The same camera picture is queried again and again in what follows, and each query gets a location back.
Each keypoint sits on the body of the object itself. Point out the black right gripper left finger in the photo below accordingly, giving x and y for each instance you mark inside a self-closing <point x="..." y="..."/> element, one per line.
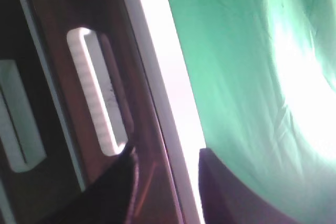
<point x="111" y="198"/>

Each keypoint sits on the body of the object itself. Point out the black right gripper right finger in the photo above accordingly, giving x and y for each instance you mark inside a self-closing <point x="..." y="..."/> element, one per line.
<point x="225" y="199"/>

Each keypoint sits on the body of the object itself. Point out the purple translucent drawer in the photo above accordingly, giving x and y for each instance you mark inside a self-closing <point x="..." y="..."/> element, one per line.
<point x="40" y="171"/>
<point x="96" y="67"/>

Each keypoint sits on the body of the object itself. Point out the green cloth backdrop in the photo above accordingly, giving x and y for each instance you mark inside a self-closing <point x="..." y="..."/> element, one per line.
<point x="263" y="78"/>

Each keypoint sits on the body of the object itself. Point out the white plastic drawer cabinet frame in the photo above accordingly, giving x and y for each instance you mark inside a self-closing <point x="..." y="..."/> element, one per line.
<point x="151" y="84"/>

